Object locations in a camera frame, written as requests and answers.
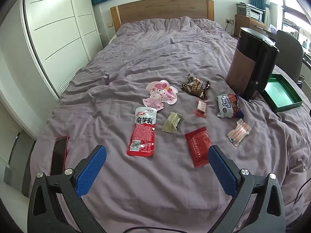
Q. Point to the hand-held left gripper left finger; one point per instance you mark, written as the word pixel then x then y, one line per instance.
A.
pixel 91 167

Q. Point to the grey printer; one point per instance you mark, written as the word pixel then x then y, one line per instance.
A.
pixel 250 11

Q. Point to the dark red square packet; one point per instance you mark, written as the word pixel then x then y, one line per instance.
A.
pixel 198 145

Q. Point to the wall switch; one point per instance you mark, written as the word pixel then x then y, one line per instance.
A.
pixel 110 24

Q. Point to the green tray box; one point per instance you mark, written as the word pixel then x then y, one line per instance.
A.
pixel 279 92

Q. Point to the wooden headboard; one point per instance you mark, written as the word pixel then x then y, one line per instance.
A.
pixel 158 9

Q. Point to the pink cartoon snack packet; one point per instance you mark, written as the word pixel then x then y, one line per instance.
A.
pixel 160 92

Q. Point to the window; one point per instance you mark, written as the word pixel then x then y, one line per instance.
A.
pixel 295 4

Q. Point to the clear red-edged wafer packet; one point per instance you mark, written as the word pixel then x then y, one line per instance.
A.
pixel 201 108

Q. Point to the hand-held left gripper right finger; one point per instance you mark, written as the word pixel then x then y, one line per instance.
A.
pixel 222 172

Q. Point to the pale green candy packet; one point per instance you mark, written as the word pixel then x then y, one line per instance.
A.
pixel 172 122

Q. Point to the grey desk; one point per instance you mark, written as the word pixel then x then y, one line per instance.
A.
pixel 306 60

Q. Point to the wall outlet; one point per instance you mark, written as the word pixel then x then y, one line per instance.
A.
pixel 229 21

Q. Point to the grey desk chair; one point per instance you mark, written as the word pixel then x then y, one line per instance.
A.
pixel 289 51

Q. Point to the purple bed blanket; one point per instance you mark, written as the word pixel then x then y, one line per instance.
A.
pixel 145 53

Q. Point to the long red snack packet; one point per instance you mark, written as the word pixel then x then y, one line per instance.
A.
pixel 142 131

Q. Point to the wooden nightstand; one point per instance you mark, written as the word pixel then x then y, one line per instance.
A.
pixel 243 25

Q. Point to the white wardrobe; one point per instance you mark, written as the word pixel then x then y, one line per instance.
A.
pixel 55 29

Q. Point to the clear orange striped packet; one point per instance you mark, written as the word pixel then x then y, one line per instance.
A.
pixel 239 132

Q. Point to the brown snack packet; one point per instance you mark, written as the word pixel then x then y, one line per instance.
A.
pixel 194 86

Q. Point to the white and blue cookie packet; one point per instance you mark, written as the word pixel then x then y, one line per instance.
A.
pixel 228 105

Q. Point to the phone in red case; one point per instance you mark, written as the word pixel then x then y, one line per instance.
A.
pixel 59 155

